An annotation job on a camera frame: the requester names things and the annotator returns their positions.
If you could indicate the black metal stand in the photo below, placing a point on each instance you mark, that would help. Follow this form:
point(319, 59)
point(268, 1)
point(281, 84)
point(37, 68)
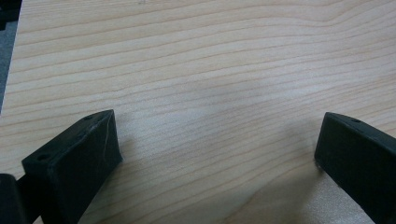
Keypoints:
point(7, 12)

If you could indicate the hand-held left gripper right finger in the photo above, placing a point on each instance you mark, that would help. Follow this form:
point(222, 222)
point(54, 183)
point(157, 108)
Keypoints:
point(358, 161)

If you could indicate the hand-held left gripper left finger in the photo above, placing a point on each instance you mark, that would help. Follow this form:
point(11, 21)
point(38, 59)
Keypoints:
point(74, 168)

